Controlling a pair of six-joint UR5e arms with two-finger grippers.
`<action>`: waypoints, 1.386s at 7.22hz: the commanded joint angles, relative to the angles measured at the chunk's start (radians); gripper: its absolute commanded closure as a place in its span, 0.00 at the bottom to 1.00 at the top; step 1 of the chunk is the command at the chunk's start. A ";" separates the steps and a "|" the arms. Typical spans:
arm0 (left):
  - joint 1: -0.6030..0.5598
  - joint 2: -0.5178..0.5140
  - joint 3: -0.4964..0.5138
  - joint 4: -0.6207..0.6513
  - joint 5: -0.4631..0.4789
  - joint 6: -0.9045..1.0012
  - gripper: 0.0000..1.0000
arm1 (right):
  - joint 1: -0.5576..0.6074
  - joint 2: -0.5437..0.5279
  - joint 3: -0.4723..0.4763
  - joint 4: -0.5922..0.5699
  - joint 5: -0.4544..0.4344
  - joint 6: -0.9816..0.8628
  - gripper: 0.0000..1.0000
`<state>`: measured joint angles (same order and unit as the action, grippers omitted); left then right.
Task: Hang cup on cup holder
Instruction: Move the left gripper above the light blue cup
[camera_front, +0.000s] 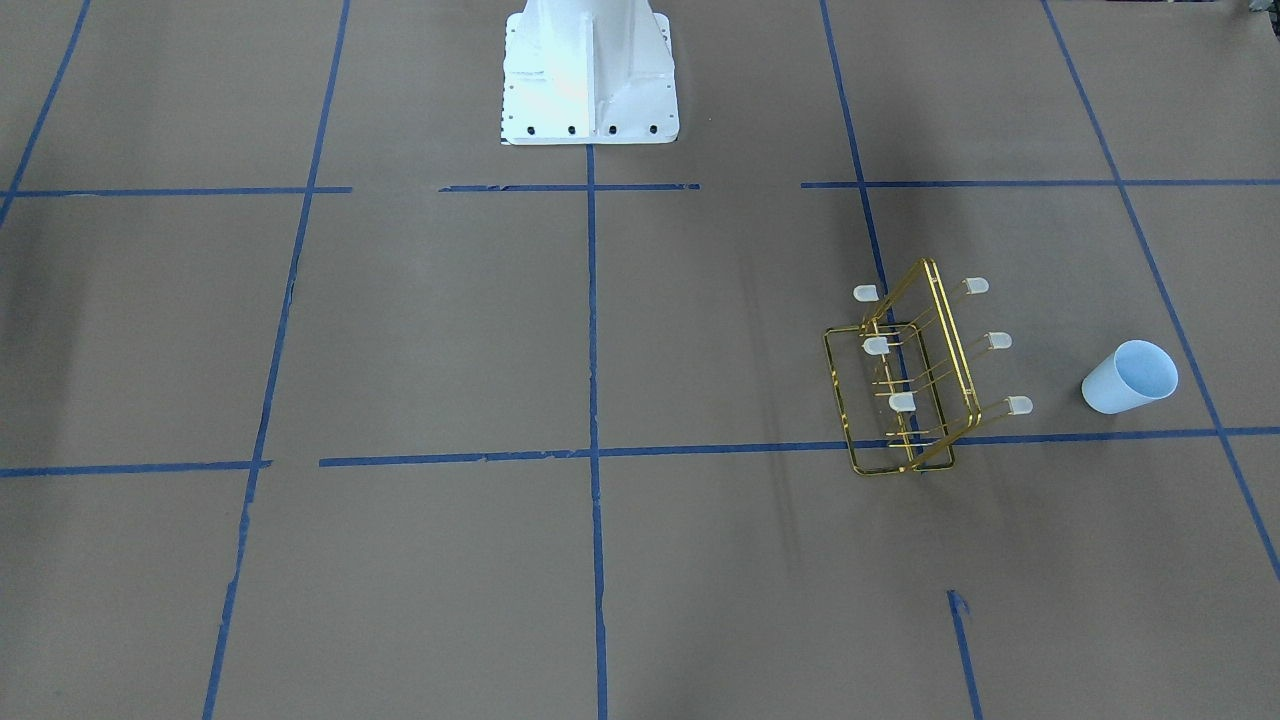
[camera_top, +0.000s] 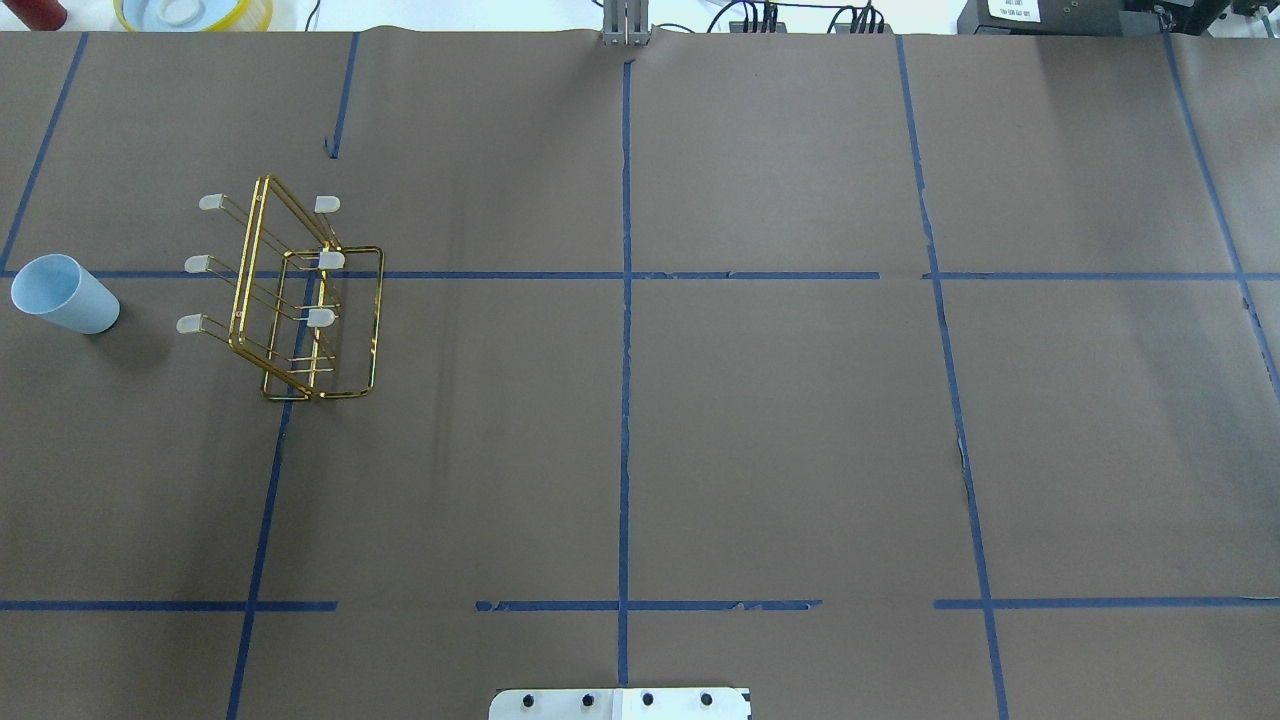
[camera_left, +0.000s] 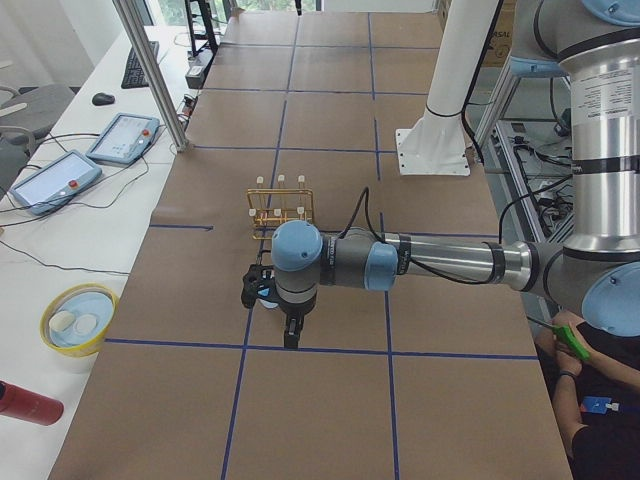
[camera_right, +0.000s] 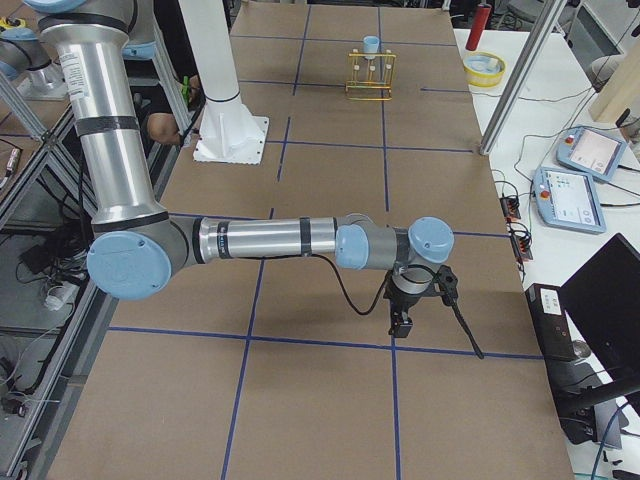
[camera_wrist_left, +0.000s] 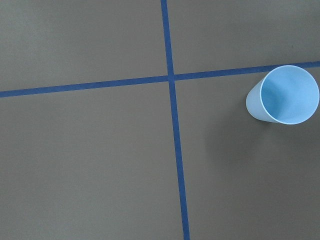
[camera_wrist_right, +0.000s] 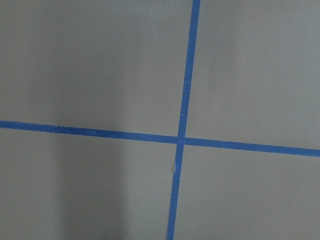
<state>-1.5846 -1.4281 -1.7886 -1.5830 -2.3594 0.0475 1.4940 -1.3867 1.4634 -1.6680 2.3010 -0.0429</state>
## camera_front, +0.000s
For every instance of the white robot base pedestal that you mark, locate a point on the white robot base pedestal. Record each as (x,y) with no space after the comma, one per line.
(581,72)

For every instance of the gold wire cup holder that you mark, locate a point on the gold wire cup holder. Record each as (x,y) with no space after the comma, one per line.
(903,374)

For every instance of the light blue plastic cup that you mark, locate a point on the light blue plastic cup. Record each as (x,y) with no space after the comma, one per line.
(1135,374)

